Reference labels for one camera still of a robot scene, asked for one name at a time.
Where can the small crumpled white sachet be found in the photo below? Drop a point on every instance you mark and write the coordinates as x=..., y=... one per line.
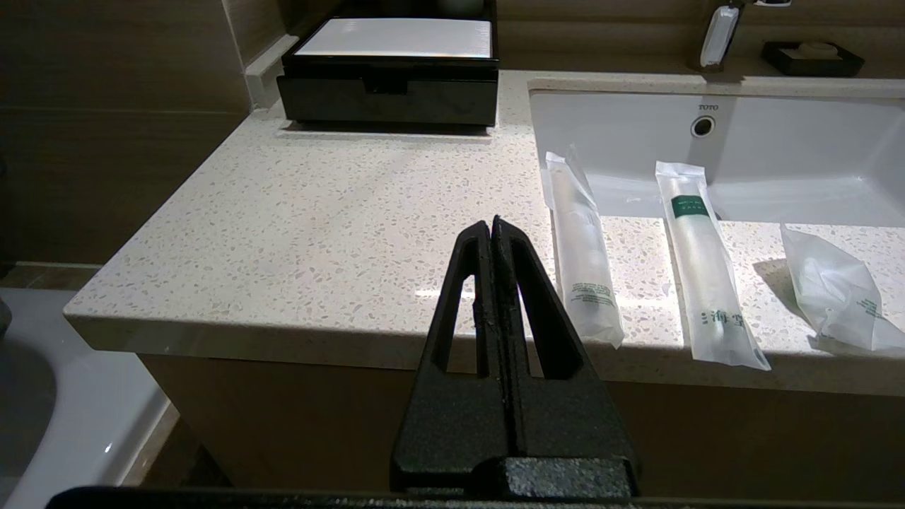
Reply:
x=834, y=290

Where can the black box housing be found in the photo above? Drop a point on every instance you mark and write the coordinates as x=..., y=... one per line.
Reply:
x=396, y=67

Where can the white rectangular sheet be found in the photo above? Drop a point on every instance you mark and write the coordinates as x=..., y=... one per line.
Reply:
x=396, y=37

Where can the long sachet with green label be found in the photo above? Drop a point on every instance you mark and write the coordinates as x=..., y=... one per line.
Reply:
x=703, y=276

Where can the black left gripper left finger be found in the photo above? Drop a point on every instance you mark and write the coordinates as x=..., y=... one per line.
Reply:
x=424, y=438

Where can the white bathtub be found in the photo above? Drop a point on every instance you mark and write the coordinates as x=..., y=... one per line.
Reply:
x=78, y=417

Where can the chrome faucet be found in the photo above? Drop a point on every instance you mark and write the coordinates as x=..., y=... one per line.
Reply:
x=717, y=35

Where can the plain long white sachet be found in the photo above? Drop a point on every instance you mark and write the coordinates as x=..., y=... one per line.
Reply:
x=583, y=247

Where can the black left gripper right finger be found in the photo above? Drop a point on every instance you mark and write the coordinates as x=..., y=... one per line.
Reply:
x=565, y=424

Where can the beige soap bar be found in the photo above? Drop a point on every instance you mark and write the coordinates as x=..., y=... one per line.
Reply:
x=818, y=49

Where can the white sink basin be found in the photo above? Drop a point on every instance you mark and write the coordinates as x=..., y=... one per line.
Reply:
x=792, y=155

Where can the black soap dish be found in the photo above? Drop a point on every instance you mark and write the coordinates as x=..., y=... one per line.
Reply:
x=813, y=65

